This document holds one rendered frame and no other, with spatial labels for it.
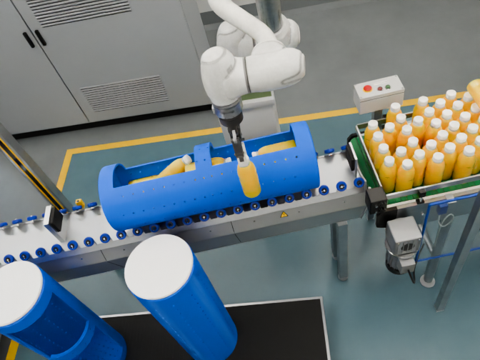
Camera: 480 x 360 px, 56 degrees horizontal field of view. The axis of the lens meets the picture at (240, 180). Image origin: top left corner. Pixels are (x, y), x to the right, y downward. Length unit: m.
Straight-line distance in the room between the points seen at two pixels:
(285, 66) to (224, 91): 0.18
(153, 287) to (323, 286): 1.28
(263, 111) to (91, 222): 1.01
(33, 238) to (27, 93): 1.88
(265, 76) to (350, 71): 2.71
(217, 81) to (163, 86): 2.39
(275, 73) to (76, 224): 1.32
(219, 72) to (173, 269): 0.84
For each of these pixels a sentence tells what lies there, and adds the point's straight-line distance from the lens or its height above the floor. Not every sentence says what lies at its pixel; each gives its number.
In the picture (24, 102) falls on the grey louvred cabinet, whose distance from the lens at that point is 4.07.
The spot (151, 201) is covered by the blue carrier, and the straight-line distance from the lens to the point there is 1.82.
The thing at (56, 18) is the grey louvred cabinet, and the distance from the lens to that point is 3.45.
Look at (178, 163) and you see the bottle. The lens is 1.91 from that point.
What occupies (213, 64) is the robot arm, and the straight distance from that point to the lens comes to 1.24.
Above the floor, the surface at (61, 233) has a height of 0.97.
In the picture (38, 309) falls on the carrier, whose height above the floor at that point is 1.00.
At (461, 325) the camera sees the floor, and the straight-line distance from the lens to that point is 2.77.
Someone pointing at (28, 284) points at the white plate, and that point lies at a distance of 2.05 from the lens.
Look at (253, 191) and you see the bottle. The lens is 1.64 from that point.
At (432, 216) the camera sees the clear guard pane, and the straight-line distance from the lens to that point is 2.03.
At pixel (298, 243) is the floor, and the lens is 2.91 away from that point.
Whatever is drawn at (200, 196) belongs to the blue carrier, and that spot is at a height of 1.14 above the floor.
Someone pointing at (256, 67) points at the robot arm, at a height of 1.77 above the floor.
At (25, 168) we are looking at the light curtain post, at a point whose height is 1.09.
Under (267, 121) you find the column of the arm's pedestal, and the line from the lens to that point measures 2.41.
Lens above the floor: 2.54
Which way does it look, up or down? 51 degrees down
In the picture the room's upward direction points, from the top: 18 degrees counter-clockwise
